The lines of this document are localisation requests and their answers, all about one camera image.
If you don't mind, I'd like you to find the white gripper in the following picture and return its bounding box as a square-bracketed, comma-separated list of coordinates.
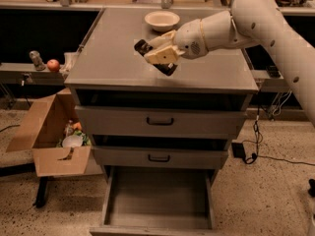
[145, 19, 208, 65]

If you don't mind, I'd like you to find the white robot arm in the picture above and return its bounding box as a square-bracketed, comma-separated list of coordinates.
[144, 0, 315, 125]

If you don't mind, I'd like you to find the grey drawer cabinet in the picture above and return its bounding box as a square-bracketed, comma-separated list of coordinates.
[64, 7, 260, 236]

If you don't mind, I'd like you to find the grey top drawer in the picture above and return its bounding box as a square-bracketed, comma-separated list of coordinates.
[75, 106, 246, 139]

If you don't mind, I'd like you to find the grey middle drawer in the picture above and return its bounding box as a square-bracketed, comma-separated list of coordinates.
[93, 147, 228, 169]

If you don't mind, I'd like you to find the grey open bottom drawer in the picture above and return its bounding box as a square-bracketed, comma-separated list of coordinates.
[90, 166, 222, 236]

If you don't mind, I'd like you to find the black remote on shelf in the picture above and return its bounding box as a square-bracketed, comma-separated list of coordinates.
[266, 66, 281, 78]

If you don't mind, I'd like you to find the red apple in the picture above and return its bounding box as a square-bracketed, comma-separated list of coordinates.
[47, 59, 60, 72]

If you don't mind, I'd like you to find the orange fruit in box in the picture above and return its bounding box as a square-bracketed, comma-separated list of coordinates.
[73, 122, 82, 131]

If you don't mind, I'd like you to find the black power adapter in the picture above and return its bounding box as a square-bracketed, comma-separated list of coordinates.
[231, 143, 246, 159]

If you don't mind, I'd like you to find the small grey figurine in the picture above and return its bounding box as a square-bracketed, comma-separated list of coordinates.
[29, 50, 45, 71]

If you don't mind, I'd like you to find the white bowl in box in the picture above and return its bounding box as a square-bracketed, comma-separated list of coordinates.
[62, 135, 83, 148]

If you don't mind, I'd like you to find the open cardboard box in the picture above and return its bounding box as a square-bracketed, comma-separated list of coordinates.
[6, 88, 91, 177]

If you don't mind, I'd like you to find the black cable on floor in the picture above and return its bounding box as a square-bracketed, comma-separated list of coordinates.
[241, 107, 315, 167]

